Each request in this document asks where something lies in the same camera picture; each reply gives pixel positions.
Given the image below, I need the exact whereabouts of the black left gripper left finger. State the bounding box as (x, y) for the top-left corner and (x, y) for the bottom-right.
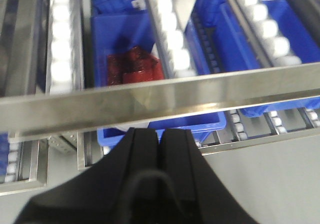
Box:
(15, 128), (159, 223)

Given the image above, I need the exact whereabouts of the white roller track left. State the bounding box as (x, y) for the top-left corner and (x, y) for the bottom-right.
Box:
(45, 0), (85, 95)

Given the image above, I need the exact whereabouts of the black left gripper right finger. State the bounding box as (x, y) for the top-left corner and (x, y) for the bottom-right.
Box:
(159, 129), (256, 223)

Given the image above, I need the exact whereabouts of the white roller track middle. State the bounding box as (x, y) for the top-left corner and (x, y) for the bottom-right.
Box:
(145, 0), (197, 79)

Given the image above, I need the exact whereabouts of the blue bin with red item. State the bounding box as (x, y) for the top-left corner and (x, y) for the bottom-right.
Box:
(90, 11), (227, 142)

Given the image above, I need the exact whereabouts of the red packaged item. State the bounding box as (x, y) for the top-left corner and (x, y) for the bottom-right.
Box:
(106, 46), (165, 86)

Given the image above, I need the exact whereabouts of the stainless steel shelf rail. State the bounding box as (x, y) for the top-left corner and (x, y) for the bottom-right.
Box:
(0, 63), (320, 140)

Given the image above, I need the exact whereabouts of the white roller track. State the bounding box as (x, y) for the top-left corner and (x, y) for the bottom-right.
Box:
(227, 0), (302, 68)
(145, 0), (197, 79)
(45, 0), (85, 95)

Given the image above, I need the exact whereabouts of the white roller track right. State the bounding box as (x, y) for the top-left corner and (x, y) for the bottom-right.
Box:
(227, 0), (302, 68)

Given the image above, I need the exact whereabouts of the blue bin front right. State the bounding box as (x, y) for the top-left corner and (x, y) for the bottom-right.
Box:
(189, 0), (320, 118)

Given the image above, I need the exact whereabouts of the blue bin far left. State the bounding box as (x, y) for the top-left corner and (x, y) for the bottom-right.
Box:
(0, 133), (10, 183)

